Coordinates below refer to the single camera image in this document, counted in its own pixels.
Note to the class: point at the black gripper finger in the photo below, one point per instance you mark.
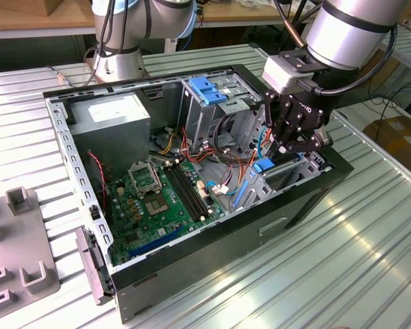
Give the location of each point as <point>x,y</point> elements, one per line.
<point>310,142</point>
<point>271,113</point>

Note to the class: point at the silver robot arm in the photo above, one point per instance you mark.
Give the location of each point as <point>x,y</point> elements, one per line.
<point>346,31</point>

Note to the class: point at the grey metal disk bay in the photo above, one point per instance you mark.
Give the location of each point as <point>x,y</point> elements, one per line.
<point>311,166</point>

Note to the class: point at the blue plastic cage latch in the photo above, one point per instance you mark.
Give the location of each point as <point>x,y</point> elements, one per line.
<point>205,90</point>

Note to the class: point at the grey metal drive cage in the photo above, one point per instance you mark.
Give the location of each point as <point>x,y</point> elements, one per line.
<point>198,116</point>

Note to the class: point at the cardboard box with label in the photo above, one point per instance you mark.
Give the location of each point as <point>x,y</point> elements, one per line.
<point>397,137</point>

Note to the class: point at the black RAM slot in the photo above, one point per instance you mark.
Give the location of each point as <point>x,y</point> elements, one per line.
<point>180,192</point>
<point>195,192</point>
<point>185,192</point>
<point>189,192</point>

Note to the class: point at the black PC case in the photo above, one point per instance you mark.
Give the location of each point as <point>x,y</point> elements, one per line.
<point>226,246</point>

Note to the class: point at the CPU socket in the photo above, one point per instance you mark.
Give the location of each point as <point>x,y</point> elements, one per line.
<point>155,205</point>

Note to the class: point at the green motherboard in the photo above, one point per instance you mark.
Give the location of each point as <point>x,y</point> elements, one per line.
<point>157,226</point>

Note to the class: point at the grey power supply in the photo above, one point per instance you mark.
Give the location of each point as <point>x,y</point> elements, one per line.
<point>109,144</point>

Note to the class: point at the blue expansion slot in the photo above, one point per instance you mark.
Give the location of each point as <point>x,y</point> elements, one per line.
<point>157,241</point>

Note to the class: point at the black square chip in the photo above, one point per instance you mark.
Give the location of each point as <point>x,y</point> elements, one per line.
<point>131,237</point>

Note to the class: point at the wooden desk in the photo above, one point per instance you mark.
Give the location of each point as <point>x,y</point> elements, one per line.
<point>27,21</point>

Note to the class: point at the grey parts rack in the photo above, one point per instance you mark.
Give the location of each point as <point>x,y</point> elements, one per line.
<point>17,240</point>

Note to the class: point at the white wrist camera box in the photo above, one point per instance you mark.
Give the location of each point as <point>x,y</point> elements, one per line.
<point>277,73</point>

